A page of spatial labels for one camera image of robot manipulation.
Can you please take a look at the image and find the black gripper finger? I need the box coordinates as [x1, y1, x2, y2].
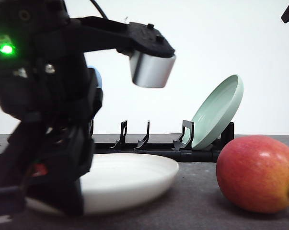
[25, 126, 94, 215]
[0, 121, 49, 212]

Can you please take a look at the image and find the white plate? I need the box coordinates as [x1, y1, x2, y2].
[24, 153, 179, 216]

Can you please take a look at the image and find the red pomegranate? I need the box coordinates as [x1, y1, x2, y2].
[216, 135, 289, 214]

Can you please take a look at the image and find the blue plate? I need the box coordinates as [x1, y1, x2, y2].
[88, 66, 103, 89]

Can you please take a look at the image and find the light green plate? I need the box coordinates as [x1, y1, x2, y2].
[183, 74, 243, 150]

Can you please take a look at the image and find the black plastic plate rack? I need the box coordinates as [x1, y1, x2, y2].
[91, 120, 234, 163]

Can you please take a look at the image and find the black cable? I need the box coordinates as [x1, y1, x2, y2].
[90, 0, 108, 19]

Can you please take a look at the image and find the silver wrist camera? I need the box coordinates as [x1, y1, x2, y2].
[129, 50, 176, 88]

